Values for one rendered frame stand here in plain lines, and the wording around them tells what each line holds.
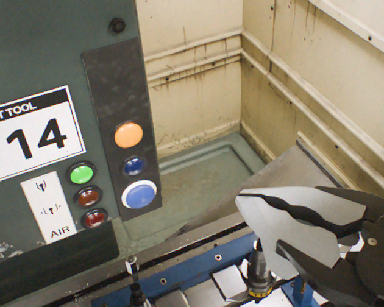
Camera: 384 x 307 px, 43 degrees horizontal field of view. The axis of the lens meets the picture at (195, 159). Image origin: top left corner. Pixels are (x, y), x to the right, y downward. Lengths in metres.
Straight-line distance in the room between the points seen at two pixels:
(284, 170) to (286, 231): 1.28
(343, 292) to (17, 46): 0.27
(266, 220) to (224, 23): 1.43
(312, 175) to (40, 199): 1.22
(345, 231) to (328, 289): 0.06
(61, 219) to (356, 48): 0.97
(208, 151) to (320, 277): 1.68
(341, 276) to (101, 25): 0.24
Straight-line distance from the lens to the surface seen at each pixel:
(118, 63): 0.39
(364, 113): 1.34
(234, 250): 0.91
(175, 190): 1.88
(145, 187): 0.48
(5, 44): 0.37
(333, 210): 0.37
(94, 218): 0.49
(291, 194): 0.37
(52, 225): 0.49
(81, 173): 0.44
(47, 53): 0.38
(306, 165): 1.62
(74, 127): 0.42
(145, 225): 1.79
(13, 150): 0.42
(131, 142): 0.43
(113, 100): 0.41
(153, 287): 0.88
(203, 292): 1.25
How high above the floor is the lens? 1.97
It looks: 44 degrees down
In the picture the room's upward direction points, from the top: 4 degrees counter-clockwise
